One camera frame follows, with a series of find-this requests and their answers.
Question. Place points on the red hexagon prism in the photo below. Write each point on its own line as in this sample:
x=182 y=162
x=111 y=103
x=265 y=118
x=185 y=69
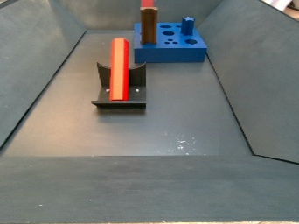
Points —
x=119 y=70

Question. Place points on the black curved holder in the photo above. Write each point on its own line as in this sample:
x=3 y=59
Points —
x=137 y=89

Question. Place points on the blue shape sorter block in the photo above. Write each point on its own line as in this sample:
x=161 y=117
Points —
x=174 y=47

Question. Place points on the blue star peg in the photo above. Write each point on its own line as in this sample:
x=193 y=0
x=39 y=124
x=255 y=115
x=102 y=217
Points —
x=187 y=26

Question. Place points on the brown notched peg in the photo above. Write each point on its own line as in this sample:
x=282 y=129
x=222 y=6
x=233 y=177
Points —
x=149 y=25

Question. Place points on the red square peg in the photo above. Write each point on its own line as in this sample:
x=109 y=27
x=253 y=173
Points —
x=147 y=3

